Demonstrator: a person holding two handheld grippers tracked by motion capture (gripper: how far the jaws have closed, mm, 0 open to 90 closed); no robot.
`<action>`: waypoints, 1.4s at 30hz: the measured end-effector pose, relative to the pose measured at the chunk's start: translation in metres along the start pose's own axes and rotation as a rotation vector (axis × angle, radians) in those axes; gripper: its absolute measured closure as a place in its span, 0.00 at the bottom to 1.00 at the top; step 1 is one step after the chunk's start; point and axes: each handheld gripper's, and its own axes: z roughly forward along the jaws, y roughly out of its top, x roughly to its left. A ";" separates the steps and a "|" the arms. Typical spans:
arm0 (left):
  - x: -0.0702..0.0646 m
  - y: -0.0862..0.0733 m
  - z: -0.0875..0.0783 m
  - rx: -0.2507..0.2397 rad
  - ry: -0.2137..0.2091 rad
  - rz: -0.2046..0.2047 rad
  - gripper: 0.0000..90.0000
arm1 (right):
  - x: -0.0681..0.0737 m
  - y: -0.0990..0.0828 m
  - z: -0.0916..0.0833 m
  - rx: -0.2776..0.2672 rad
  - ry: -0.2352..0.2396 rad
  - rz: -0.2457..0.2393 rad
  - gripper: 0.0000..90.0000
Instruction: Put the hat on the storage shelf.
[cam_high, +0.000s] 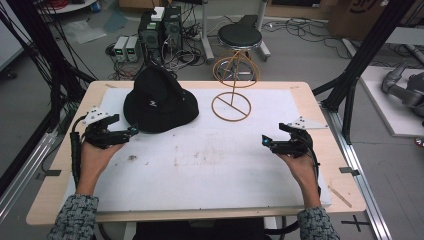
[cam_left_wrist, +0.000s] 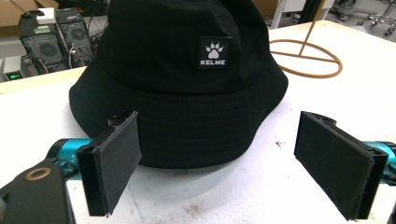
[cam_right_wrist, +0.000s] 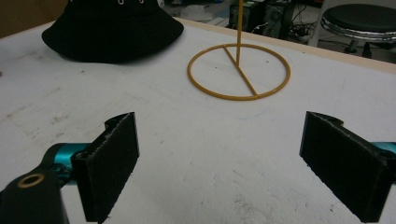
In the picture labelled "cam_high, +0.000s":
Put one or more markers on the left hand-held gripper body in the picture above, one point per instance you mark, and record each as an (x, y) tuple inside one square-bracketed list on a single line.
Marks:
[(101, 135)]

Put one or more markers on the person's lap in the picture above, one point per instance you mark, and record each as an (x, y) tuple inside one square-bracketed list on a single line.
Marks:
[(200, 230)]

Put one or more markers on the black computer tower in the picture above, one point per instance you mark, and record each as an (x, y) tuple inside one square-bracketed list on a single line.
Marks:
[(172, 28), (150, 36)]

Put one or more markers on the cardboard box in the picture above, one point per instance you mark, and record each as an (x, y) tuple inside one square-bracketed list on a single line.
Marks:
[(360, 16)]

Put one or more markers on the black bucket hat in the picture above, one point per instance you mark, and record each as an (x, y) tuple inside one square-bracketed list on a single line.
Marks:
[(160, 103)]

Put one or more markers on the thin wooden stick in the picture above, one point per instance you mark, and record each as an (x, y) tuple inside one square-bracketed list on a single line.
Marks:
[(340, 196)]

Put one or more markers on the black frame post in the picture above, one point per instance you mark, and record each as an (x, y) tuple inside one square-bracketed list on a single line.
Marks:
[(360, 70), (50, 63)]

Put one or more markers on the person's right hand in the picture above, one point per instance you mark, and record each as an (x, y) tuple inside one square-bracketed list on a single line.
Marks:
[(301, 170)]

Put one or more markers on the person's left hand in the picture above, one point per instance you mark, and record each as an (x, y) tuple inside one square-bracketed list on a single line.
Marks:
[(96, 160)]

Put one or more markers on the aluminium frame rail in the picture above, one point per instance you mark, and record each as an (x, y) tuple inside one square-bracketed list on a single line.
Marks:
[(26, 176), (353, 166)]

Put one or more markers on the black round stool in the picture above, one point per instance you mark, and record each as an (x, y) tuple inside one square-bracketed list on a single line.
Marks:
[(240, 36)]

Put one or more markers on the white platform board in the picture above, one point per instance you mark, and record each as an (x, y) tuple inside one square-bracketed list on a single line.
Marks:
[(383, 110)]

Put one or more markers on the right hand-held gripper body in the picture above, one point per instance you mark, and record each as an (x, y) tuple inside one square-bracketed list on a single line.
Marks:
[(293, 143)]

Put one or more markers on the white table mat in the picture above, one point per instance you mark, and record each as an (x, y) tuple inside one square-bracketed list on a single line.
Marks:
[(206, 166)]

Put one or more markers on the black tape strip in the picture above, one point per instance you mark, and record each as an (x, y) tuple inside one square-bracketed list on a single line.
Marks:
[(52, 173), (349, 171)]

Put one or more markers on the grey bench power supply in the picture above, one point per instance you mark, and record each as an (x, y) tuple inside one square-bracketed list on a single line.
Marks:
[(120, 48), (132, 49)]

